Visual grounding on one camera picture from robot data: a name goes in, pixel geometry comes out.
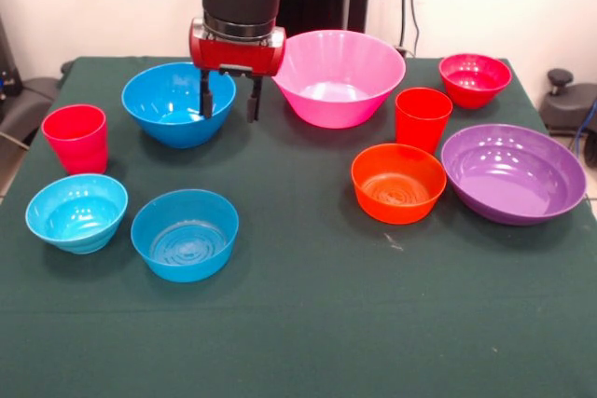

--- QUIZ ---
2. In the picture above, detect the large pink bowl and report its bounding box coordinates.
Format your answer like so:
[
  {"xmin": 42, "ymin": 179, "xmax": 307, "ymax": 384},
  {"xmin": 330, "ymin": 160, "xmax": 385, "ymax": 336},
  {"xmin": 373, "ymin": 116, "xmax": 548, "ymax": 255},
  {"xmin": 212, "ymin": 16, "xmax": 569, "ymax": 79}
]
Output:
[{"xmin": 271, "ymin": 29, "xmax": 408, "ymax": 130}]

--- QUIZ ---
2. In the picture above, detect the dark green table cloth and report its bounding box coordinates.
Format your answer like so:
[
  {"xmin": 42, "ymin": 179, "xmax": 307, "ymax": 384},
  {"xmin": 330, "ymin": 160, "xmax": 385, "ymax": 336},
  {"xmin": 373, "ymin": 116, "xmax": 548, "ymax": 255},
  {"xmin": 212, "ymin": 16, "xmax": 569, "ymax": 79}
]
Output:
[{"xmin": 0, "ymin": 56, "xmax": 597, "ymax": 398}]

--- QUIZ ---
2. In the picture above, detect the deep blue bowl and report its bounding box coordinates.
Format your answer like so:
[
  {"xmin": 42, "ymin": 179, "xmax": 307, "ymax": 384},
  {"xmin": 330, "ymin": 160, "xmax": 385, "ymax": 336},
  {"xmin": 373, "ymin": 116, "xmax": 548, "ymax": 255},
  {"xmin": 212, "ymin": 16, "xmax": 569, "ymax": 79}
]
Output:
[{"xmin": 120, "ymin": 62, "xmax": 238, "ymax": 150}]

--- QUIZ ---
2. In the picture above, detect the wide purple bowl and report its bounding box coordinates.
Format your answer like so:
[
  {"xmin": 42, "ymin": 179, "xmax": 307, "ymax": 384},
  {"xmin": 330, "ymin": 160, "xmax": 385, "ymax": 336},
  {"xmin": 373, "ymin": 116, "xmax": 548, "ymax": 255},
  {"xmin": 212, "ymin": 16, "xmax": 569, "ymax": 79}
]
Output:
[{"xmin": 440, "ymin": 123, "xmax": 588, "ymax": 226}]

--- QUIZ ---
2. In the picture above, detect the grey black equipment base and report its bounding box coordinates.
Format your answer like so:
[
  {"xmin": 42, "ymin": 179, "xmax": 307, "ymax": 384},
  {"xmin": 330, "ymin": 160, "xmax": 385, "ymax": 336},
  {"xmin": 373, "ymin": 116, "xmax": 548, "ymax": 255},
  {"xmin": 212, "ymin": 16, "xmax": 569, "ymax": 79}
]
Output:
[
  {"xmin": 540, "ymin": 68, "xmax": 597, "ymax": 138},
  {"xmin": 0, "ymin": 75, "xmax": 62, "ymax": 147}
]

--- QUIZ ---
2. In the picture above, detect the ribbed cyan bowl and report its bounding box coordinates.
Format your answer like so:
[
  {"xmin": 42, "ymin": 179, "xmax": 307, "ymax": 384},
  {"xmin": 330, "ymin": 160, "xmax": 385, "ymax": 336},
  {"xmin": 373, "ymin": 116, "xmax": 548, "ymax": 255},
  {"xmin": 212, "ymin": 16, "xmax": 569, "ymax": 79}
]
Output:
[{"xmin": 25, "ymin": 173, "xmax": 130, "ymax": 255}]

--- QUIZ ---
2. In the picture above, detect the ribbed pink-red cup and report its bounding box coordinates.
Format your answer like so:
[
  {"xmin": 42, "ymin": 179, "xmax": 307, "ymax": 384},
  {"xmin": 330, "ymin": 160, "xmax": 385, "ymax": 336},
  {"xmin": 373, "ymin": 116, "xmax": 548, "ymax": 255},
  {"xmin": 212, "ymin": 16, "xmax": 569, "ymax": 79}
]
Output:
[{"xmin": 41, "ymin": 103, "xmax": 109, "ymax": 175}]

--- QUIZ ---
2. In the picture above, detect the orange bowl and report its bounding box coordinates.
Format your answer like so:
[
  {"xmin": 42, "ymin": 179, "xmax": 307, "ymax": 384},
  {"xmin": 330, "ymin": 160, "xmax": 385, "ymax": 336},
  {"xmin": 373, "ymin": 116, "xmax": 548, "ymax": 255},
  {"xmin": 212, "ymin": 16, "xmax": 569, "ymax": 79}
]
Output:
[{"xmin": 350, "ymin": 143, "xmax": 448, "ymax": 226}]

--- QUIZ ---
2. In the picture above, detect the flat-bottomed blue bowl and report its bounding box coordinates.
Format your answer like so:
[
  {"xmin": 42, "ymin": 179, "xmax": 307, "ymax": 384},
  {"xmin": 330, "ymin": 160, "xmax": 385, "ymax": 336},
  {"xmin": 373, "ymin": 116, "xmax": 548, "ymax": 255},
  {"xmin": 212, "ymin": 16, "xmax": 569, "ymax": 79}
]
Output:
[{"xmin": 130, "ymin": 188, "xmax": 241, "ymax": 284}]

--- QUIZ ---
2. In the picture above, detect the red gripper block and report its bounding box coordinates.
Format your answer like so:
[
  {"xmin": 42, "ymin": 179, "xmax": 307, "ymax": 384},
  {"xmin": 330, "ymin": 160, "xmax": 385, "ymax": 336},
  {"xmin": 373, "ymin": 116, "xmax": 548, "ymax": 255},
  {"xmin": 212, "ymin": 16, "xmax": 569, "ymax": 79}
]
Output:
[{"xmin": 188, "ymin": 18, "xmax": 286, "ymax": 124}]

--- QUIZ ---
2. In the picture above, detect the red cup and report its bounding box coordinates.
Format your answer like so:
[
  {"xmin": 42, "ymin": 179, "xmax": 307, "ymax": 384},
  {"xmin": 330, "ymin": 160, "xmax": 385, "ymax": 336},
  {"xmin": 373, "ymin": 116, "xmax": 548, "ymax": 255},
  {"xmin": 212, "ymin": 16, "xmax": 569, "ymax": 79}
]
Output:
[{"xmin": 395, "ymin": 87, "xmax": 454, "ymax": 157}]

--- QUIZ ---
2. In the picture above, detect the small crimson bowl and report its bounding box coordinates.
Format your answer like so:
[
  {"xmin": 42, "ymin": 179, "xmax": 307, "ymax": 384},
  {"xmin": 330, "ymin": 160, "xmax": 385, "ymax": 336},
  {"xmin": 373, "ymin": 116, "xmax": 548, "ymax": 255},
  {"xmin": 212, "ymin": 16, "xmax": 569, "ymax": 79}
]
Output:
[{"xmin": 437, "ymin": 53, "xmax": 513, "ymax": 110}]

